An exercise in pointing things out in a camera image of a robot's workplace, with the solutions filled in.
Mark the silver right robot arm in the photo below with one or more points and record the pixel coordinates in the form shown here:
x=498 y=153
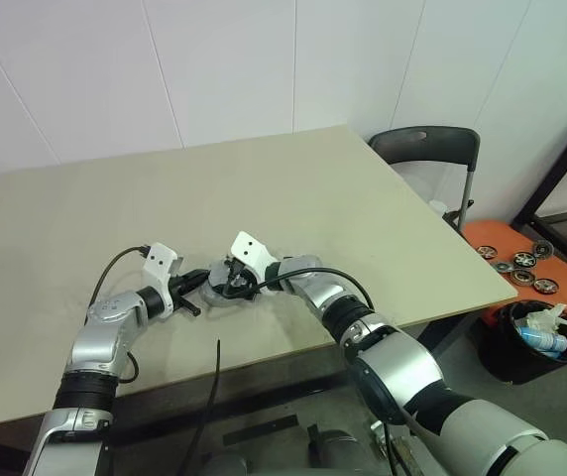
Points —
x=392 y=357

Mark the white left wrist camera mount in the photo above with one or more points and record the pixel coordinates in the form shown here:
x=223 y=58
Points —
x=159 y=258

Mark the orange tray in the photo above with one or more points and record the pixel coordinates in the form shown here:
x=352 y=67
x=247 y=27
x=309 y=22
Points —
x=491 y=233

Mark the brown metal floor bracket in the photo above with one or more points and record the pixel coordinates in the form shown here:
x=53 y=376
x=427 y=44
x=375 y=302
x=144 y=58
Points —
x=392 y=451

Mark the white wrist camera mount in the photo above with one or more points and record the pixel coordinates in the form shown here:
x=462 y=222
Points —
x=159 y=258
x=249 y=248

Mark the dark metal shelf frame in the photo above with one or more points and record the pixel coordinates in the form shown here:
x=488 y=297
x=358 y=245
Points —
x=556 y=168

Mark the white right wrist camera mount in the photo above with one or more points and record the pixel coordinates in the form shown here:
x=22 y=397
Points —
x=249 y=248

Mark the black table frame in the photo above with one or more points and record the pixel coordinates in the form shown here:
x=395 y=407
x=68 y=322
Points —
x=263 y=392

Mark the blue bottle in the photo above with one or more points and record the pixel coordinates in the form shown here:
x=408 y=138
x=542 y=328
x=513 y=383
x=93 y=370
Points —
x=541 y=339

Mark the black trash bin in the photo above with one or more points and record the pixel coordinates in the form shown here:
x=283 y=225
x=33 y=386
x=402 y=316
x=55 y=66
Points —
x=506 y=362

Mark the white crumpled trash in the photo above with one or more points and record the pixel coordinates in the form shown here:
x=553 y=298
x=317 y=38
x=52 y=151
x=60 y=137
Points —
x=546 y=317

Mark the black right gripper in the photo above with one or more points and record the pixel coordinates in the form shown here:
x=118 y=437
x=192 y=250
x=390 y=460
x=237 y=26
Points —
x=243 y=277

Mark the black folding chair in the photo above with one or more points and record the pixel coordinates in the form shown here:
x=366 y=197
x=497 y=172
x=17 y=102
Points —
x=437 y=144

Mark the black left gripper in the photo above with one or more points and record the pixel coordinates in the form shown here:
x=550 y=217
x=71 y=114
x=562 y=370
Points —
x=178 y=292

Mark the black floor strip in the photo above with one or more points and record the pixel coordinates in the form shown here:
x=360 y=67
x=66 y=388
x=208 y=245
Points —
x=260 y=430

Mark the dark rounded shape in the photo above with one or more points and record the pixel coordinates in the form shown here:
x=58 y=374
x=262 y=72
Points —
x=226 y=467
x=335 y=448

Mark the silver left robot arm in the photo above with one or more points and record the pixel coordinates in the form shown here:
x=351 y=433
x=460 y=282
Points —
x=100 y=342

